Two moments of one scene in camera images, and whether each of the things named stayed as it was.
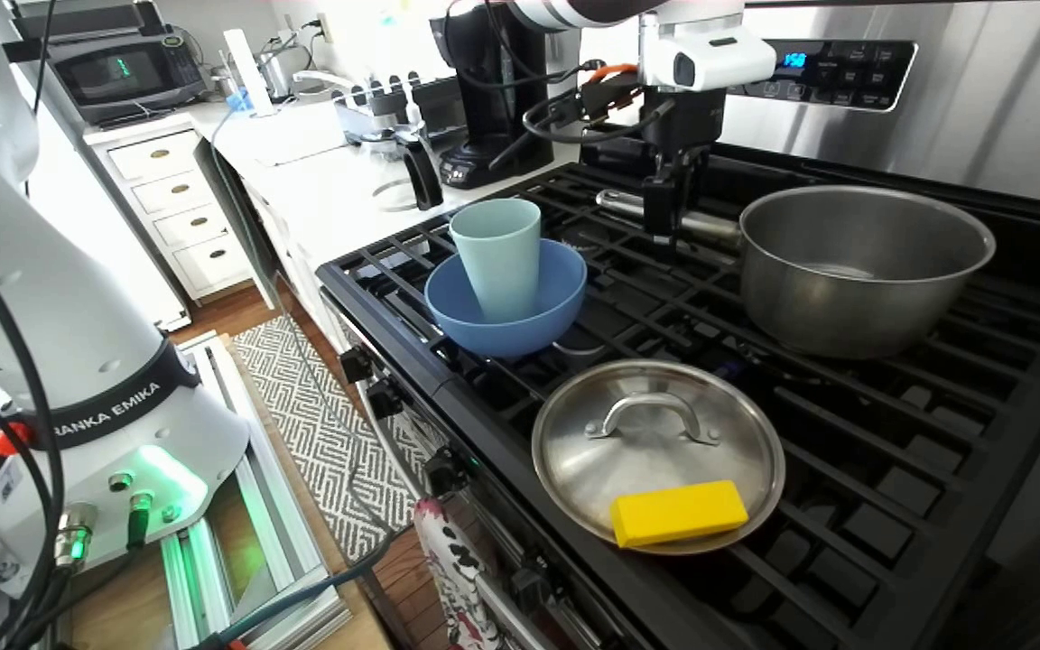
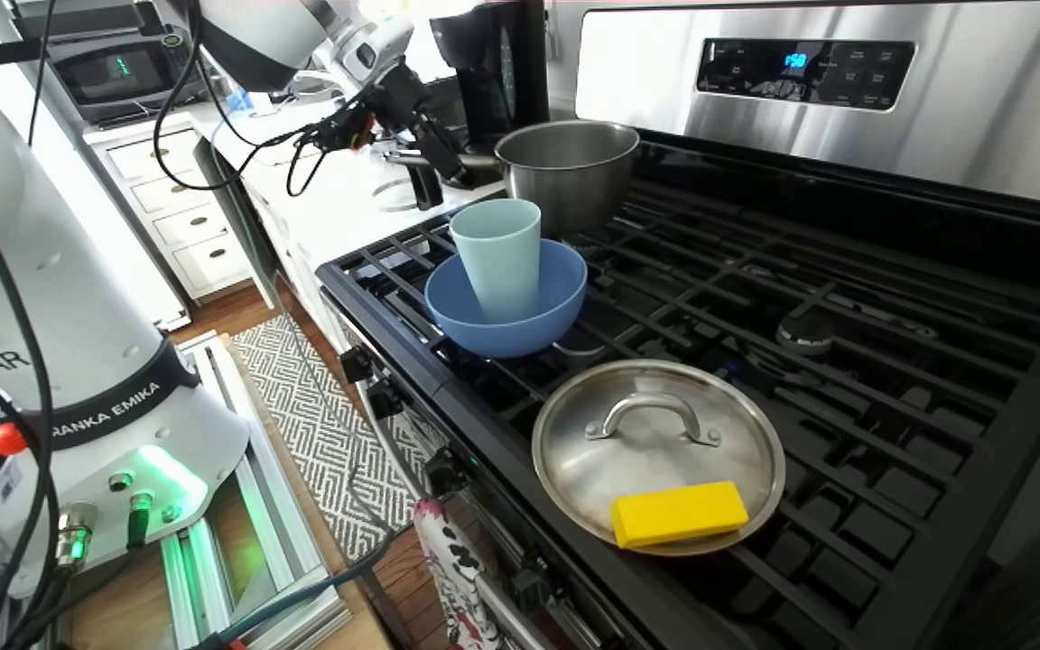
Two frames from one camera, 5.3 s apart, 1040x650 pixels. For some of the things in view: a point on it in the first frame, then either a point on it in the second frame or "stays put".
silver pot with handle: x=872 y=273 → x=572 y=173
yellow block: x=676 y=516 stays put
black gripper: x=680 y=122 → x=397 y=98
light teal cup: x=498 y=240 stays put
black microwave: x=119 y=60 stays put
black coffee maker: x=503 y=95 stays put
